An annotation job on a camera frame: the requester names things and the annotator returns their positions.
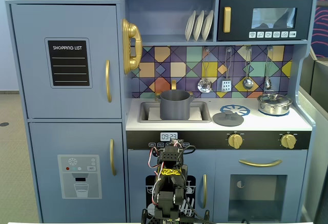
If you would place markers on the gold stove knob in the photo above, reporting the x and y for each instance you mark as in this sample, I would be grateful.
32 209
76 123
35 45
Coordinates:
288 141
235 141

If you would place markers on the black shopping list chalkboard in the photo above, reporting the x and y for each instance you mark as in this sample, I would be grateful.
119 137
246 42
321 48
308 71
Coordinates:
68 63

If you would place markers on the blue upper fridge door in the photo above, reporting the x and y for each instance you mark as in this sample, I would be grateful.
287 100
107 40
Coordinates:
33 80

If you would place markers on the blue dishwasher door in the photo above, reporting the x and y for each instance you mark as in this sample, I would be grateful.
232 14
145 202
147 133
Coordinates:
138 167

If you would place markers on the shiny steel pot with lid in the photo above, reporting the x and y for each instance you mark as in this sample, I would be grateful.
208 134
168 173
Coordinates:
274 104

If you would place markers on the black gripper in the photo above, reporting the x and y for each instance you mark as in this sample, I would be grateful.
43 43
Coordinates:
176 142

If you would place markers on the gray side cabinet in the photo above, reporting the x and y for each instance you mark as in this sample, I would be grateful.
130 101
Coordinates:
316 106

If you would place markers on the black round floor cover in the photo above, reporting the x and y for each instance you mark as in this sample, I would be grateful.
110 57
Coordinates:
3 124

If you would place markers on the blue fridge door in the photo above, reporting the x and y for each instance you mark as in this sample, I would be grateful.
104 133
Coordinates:
46 142
33 80

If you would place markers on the blue toy kitchen unit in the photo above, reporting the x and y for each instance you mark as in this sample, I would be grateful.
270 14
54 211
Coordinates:
169 19

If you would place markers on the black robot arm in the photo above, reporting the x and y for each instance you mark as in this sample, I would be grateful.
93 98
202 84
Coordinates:
167 195

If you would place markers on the gray water dispenser decal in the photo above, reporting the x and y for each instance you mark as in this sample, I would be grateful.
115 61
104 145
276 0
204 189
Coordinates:
79 178

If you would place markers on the blue oven door with window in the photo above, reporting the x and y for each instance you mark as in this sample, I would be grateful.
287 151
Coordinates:
256 170

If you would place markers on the gold toy telephone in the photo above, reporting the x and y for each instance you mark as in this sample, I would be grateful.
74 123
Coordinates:
131 33

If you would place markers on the steel slotted spatula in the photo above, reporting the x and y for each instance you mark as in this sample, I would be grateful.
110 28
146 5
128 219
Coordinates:
226 85

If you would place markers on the steel skimmer spoon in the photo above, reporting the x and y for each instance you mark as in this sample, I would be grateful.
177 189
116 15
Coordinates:
204 85

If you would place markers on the steel ladle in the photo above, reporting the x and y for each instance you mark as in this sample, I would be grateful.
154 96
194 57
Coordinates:
247 83

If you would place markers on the dark blue microwave door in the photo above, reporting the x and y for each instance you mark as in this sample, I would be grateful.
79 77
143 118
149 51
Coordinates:
241 21

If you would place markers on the gold toy faucet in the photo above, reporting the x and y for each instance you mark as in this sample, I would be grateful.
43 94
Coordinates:
174 84

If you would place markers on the small steel spoon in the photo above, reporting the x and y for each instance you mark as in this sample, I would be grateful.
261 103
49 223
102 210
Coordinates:
267 83

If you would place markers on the gray toy sink basin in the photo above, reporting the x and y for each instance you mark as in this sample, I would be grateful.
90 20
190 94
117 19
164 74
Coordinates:
205 111

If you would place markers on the blue lower fridge door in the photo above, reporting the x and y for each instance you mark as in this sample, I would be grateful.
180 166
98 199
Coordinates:
46 142

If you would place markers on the gray plastic pot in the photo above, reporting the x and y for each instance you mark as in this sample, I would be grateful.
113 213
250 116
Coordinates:
174 107

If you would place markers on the gray round lid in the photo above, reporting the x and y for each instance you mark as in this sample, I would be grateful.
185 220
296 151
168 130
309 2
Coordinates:
228 119

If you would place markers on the white toy plate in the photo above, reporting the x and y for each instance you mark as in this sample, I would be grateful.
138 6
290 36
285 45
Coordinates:
189 26
207 25
198 26

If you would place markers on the small wrist camera board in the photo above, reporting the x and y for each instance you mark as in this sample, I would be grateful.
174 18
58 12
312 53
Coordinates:
176 141

